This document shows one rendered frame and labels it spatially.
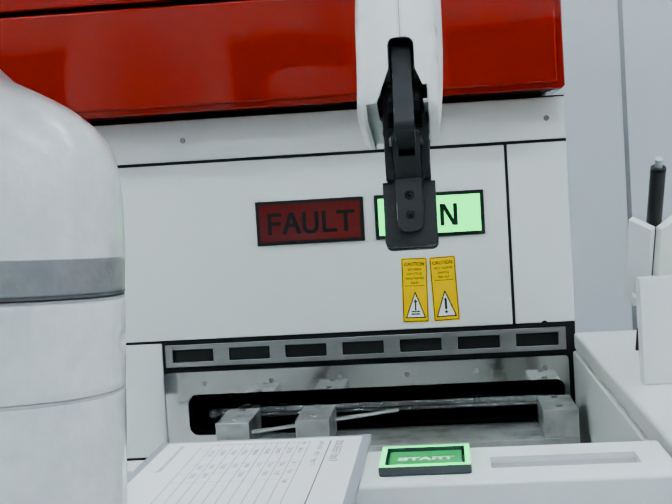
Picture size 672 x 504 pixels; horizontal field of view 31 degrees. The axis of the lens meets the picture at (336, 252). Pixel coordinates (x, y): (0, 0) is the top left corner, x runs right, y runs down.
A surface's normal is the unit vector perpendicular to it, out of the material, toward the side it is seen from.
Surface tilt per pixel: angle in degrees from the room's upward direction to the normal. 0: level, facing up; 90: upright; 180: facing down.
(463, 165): 90
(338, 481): 0
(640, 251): 114
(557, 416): 90
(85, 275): 92
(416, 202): 78
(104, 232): 91
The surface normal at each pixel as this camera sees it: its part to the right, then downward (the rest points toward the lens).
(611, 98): -0.08, 0.06
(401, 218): -0.09, -0.15
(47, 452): 0.72, 0.01
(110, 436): 0.95, 0.00
